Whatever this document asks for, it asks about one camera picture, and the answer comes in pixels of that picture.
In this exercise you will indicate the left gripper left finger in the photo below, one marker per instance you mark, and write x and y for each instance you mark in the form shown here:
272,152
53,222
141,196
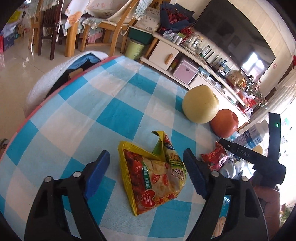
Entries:
47,219

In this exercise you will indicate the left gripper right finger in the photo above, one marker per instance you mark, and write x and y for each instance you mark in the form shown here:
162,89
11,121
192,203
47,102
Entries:
232,210

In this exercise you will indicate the blue cartoon mouse packet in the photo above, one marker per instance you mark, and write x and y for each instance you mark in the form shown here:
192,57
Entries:
222,217

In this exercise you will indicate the white blue wrapper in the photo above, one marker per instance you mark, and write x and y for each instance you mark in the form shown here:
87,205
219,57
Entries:
235,167

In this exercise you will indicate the red candy wrapper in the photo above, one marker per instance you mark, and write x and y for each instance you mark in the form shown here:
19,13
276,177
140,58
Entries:
216,158

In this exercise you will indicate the yellow chip bag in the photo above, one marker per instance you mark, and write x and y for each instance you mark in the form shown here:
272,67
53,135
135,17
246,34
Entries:
151,179

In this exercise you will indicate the right hand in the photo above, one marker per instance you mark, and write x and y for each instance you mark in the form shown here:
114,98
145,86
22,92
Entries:
272,208

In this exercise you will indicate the yellow pear right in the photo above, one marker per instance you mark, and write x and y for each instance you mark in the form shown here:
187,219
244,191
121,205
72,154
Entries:
258,149

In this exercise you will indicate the white yogurt bottle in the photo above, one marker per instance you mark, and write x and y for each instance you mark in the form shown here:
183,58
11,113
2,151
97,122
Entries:
253,136

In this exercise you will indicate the red apple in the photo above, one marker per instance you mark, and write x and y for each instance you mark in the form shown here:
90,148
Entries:
225,123

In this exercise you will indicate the pink storage box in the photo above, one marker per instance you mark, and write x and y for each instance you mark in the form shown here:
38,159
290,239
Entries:
185,72

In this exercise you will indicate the white tv cabinet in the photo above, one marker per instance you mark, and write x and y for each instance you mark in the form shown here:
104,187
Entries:
164,56

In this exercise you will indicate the white electric kettle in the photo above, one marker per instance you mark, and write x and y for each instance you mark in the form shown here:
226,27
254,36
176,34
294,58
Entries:
194,42

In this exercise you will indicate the black flat television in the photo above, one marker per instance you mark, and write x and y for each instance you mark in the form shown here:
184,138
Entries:
226,26

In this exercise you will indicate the green waste bin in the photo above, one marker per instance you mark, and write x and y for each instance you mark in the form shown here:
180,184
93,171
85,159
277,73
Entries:
134,49

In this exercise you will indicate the dark flower bouquet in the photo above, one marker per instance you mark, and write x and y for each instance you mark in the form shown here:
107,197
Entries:
175,17

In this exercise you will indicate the dark wooden chair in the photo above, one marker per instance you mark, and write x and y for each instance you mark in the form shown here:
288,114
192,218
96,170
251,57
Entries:
50,23

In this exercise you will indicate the wooden chair with cushion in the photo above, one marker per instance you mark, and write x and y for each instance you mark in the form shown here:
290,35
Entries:
114,26

